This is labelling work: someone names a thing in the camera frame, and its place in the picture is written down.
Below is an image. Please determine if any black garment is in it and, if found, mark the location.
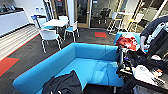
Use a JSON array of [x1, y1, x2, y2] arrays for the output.
[[41, 69, 84, 94]]

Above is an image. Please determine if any blue sofa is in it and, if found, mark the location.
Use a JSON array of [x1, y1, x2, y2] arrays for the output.
[[12, 41, 126, 94]]

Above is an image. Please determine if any white chair teal seat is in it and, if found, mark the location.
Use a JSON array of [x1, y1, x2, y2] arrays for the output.
[[63, 21, 81, 43], [39, 29, 64, 54], [35, 16, 48, 29], [58, 15, 69, 23]]

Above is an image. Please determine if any wood framed glass door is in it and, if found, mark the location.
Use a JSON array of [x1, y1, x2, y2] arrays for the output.
[[73, 0, 91, 28], [53, 0, 69, 18]]

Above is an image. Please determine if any blue upholstered seat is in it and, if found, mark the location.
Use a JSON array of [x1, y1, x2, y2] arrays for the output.
[[113, 31, 143, 52]]

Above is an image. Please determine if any square white table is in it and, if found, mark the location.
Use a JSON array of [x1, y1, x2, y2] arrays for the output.
[[42, 18, 69, 28]]

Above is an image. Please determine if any red cloth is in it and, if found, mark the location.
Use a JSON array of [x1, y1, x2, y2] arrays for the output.
[[116, 35, 139, 52]]

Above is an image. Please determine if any white high table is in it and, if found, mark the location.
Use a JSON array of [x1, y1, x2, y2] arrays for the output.
[[114, 11, 134, 34]]

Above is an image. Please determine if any yellow high stool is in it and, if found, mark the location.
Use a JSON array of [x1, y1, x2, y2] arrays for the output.
[[128, 17, 141, 33]]

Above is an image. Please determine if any white bowl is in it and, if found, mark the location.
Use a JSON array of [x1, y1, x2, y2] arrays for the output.
[[133, 64, 151, 81]]

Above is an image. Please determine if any person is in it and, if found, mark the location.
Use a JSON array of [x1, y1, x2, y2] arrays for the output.
[[139, 15, 168, 63]]

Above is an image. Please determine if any glass partition wall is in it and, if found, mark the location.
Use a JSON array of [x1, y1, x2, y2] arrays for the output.
[[89, 0, 121, 29]]

